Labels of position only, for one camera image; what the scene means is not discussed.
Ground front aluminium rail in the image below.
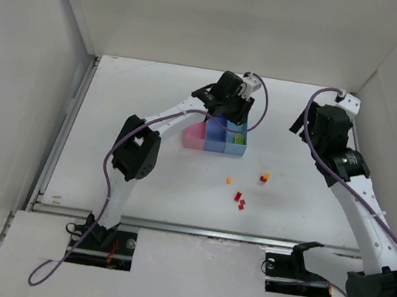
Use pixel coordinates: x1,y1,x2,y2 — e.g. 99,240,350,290
26,199,356,261

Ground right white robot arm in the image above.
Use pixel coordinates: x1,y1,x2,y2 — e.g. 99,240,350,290
288,100,397,297

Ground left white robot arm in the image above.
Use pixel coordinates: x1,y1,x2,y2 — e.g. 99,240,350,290
85,71,262,249

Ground green lego brick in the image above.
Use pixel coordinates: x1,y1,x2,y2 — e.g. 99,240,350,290
234,134,245,145

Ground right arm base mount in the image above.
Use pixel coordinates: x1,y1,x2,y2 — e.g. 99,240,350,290
260,242,332,297

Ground red lego brick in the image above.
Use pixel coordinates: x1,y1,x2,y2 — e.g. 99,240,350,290
234,192,242,202

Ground left aluminium rail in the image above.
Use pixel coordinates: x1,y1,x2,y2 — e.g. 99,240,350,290
22,56,101,211

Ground pink container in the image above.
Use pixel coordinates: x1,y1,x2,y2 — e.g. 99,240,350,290
182,122,207,151

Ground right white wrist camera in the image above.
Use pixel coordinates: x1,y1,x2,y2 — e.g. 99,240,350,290
334,93,361,119

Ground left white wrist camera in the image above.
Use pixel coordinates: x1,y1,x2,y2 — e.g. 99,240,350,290
239,72,262,100

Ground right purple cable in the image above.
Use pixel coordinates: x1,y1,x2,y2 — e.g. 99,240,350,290
279,83,397,297

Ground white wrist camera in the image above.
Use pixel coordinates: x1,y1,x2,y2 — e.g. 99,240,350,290
334,93,361,119
239,72,262,100

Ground dark blue container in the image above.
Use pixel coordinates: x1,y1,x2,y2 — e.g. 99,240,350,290
204,116,227,154

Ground light blue container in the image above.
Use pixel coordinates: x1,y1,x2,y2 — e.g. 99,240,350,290
223,121,248,157

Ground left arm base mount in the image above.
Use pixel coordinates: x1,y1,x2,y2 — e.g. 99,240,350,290
64,222,138,272

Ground red lego with orange top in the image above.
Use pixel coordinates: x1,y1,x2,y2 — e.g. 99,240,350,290
259,172,270,183

